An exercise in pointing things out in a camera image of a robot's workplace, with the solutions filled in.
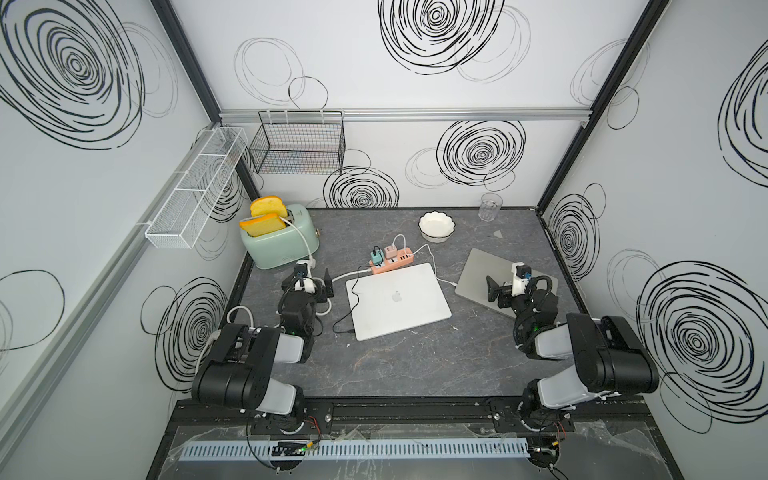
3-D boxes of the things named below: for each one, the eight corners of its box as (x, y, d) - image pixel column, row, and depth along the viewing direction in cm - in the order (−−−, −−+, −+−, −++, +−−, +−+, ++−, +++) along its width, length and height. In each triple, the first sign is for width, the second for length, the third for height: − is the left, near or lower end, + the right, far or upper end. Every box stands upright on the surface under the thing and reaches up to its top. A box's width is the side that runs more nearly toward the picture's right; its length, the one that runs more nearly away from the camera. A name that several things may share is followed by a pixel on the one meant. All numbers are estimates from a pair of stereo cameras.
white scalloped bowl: (420, 242, 111) (420, 237, 109) (417, 215, 120) (418, 210, 118) (455, 242, 111) (457, 237, 109) (450, 215, 120) (452, 210, 118)
